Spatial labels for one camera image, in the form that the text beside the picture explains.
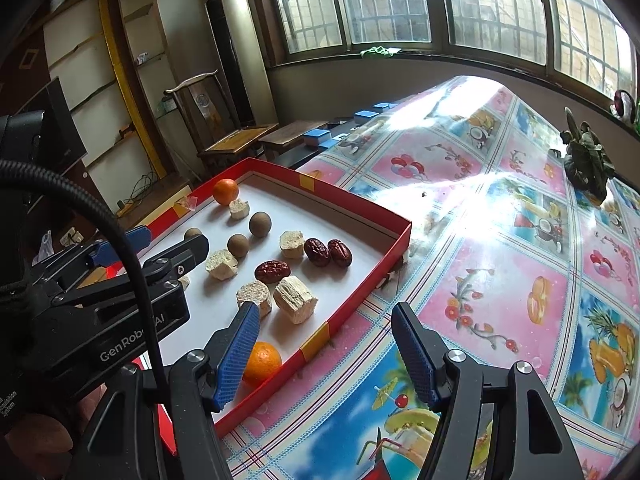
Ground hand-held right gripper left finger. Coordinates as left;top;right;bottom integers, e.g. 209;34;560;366
75;301;262;480

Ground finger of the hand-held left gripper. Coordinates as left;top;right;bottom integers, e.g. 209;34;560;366
52;232;211;308
32;225;153;291

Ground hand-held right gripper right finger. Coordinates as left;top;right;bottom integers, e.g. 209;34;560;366
391;301;586;480

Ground orange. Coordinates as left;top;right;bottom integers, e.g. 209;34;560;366
242;341;283;380
212;178;240;206

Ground round pale cake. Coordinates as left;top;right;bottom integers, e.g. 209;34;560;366
205;249;239;280

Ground hexagonal sesame biscuit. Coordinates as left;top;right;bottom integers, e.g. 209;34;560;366
236;281;273;318

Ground dried red date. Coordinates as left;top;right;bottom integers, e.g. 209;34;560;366
304;237;332;267
327;239;352;267
254;260;292;283

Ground red cardboard box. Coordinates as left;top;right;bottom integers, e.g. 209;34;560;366
107;157;413;440

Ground person's left hand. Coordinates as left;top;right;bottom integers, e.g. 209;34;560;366
0;385;108;480

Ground black flat monitor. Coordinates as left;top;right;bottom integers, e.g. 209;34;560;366
42;76;88;171

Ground wooden armchair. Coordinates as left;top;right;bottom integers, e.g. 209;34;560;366
164;69;281;173

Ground dark wooden stool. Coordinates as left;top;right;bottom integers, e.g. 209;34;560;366
260;119;328;163

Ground white shelving unit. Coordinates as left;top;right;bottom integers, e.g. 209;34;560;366
42;0;176;181

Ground tall standing air conditioner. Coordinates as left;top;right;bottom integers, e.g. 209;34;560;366
196;0;278;131

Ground dark green leafy vegetable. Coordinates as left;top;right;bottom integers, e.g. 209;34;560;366
559;106;617;206

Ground round red white object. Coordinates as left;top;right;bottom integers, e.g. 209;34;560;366
612;89;640;121

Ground metal framed window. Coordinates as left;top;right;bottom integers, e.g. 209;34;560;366
262;0;640;111

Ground black braided cable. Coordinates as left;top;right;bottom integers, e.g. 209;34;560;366
0;158;171;396

